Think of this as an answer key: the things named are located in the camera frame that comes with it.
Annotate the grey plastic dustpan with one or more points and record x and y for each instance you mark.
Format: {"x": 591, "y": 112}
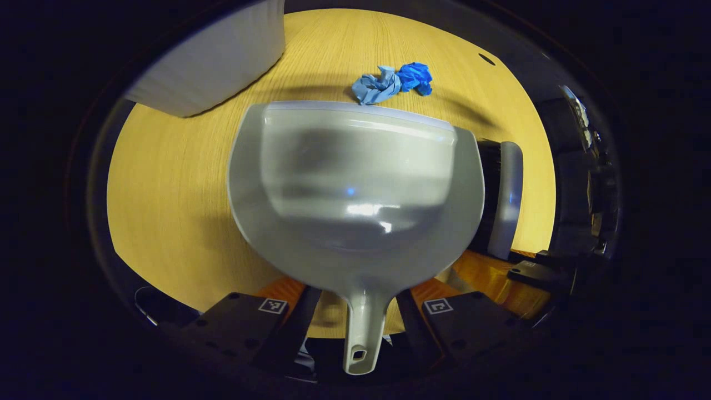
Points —
{"x": 355, "y": 183}

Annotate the grey plastic garbage bin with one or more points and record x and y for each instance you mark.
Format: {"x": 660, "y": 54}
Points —
{"x": 222, "y": 61}

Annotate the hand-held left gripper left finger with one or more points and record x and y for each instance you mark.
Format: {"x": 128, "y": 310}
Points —
{"x": 294, "y": 328}

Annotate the dark blue paper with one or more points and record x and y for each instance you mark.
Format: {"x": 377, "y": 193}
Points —
{"x": 415, "y": 76}

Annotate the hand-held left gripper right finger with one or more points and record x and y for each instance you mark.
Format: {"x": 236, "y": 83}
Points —
{"x": 414, "y": 322}

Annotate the light blue paper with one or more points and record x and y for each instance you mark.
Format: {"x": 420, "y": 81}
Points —
{"x": 376, "y": 88}

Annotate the wooden desktop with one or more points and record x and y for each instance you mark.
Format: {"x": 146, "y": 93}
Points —
{"x": 178, "y": 194}

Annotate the small grey broom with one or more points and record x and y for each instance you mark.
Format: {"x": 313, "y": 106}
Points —
{"x": 508, "y": 194}

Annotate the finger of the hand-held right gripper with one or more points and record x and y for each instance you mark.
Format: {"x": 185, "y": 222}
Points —
{"x": 539, "y": 275}
{"x": 533, "y": 255}

